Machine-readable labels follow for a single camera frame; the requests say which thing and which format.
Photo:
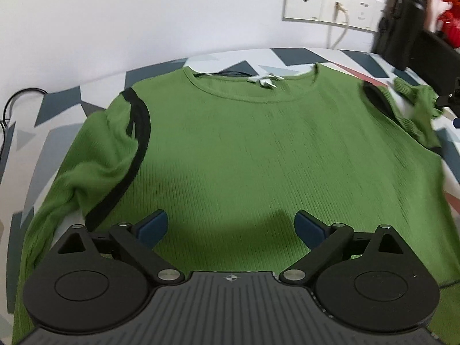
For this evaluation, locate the red and orange object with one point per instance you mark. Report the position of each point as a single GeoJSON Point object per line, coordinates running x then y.
{"type": "Point", "coordinates": [449, 25]}

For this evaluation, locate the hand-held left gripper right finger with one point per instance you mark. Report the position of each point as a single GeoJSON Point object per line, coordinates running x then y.
{"type": "Point", "coordinates": [309, 229]}

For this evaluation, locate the geometric patterned bed sheet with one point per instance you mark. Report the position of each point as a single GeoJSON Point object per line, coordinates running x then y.
{"type": "Point", "coordinates": [54, 115]}

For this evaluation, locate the white wall power socket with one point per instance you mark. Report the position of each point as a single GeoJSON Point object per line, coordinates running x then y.
{"type": "Point", "coordinates": [368, 12]}

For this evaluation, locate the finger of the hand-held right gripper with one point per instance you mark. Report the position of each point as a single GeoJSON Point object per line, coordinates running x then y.
{"type": "Point", "coordinates": [449, 97]}

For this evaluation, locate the green knit sweater black trim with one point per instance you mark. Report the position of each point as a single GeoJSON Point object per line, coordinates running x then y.
{"type": "Point", "coordinates": [258, 143]}

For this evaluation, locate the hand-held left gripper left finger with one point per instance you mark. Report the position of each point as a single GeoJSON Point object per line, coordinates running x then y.
{"type": "Point", "coordinates": [152, 228]}

